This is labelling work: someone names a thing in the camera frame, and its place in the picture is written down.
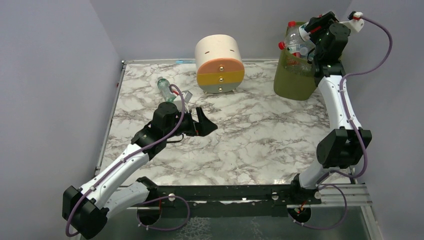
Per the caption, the small red label bottle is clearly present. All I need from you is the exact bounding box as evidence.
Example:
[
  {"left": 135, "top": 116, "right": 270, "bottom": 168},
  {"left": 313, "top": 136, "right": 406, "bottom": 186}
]
[{"left": 278, "top": 24, "right": 314, "bottom": 58}]

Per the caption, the green tea bottle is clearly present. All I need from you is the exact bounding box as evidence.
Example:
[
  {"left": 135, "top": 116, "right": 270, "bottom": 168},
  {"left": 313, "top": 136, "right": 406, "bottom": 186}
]
[{"left": 156, "top": 76, "right": 176, "bottom": 103}]

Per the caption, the red label Nongfu bottle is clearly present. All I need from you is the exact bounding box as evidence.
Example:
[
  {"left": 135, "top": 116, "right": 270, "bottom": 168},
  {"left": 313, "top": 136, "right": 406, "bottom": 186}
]
[{"left": 286, "top": 21, "right": 297, "bottom": 35}]

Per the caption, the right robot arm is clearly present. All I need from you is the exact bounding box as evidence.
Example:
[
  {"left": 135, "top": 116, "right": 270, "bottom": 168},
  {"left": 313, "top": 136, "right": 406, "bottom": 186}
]
[{"left": 291, "top": 11, "right": 372, "bottom": 198}]

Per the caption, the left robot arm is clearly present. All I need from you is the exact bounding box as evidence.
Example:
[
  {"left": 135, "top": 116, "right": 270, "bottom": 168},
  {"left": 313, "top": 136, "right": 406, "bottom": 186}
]
[{"left": 62, "top": 102, "right": 218, "bottom": 240}]

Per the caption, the green plastic waste bin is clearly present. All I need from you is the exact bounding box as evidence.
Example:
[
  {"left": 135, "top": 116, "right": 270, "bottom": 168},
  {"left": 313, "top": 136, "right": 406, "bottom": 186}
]
[{"left": 273, "top": 21, "right": 344, "bottom": 102}]

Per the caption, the cream round drawer cabinet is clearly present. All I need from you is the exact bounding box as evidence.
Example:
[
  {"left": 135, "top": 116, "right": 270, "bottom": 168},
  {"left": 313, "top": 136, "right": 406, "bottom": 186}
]
[{"left": 194, "top": 34, "right": 245, "bottom": 94}]

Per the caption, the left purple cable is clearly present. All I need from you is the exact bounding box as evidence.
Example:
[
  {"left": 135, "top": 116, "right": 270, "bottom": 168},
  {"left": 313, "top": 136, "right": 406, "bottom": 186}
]
[{"left": 64, "top": 84, "right": 191, "bottom": 238}]

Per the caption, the purple cable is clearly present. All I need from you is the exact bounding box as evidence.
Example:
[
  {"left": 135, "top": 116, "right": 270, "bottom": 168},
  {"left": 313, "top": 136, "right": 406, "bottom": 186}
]
[
  {"left": 286, "top": 15, "right": 394, "bottom": 231},
  {"left": 64, "top": 84, "right": 191, "bottom": 238}
]

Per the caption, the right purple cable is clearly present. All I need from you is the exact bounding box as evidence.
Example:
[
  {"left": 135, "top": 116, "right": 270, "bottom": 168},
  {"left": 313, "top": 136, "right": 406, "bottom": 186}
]
[{"left": 286, "top": 15, "right": 394, "bottom": 231}]

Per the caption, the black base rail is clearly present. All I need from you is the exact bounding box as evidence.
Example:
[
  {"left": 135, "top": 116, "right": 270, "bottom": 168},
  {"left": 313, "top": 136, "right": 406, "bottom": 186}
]
[{"left": 78, "top": 184, "right": 373, "bottom": 220}]

